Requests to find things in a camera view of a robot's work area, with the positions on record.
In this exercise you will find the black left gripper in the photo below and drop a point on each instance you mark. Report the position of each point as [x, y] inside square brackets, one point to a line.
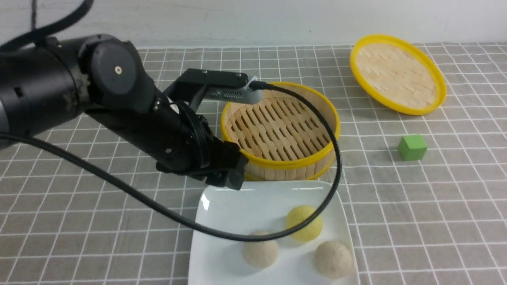
[197, 153]

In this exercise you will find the cream white steamed bun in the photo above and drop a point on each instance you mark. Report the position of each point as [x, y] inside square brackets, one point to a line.
[260, 254]

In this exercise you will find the beige steamed bun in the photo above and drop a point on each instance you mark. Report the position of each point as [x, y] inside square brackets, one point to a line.
[332, 259]

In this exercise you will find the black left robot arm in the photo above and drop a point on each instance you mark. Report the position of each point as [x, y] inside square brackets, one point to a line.
[52, 83]

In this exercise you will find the white square plate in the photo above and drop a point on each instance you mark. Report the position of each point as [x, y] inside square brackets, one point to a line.
[264, 206]

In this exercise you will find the bamboo steamer basket yellow rim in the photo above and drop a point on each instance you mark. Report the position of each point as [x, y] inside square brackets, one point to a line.
[280, 136]

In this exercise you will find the bamboo steamer lid yellow rim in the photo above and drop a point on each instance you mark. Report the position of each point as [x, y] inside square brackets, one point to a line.
[397, 74]

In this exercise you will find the green cube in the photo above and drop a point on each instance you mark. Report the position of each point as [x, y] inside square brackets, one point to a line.
[412, 147]

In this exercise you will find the grey checkered tablecloth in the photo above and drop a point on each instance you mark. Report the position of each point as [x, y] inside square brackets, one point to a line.
[440, 220]

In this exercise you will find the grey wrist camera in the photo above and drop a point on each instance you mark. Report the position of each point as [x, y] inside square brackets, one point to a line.
[242, 95]

